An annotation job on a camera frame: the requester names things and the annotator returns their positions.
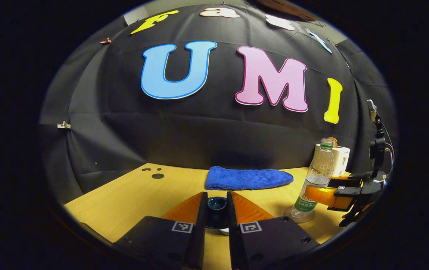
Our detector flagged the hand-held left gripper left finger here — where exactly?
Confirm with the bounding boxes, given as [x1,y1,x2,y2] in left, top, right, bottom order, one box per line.
[112,191,208,270]

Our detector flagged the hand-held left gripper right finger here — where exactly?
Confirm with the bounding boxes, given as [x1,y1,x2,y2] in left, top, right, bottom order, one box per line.
[226,190,321,270]

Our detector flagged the clear plastic water bottle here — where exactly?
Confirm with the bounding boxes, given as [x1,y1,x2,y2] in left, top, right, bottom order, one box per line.
[289,138,336,220]

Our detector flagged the white toaster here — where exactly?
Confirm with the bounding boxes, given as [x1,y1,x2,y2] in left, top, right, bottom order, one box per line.
[314,144,351,178]

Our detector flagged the blue towel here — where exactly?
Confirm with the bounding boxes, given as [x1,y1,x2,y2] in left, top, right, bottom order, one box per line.
[205,166,294,191]

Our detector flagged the black backdrop cloth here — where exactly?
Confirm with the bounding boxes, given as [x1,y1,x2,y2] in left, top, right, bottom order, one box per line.
[38,2,399,205]

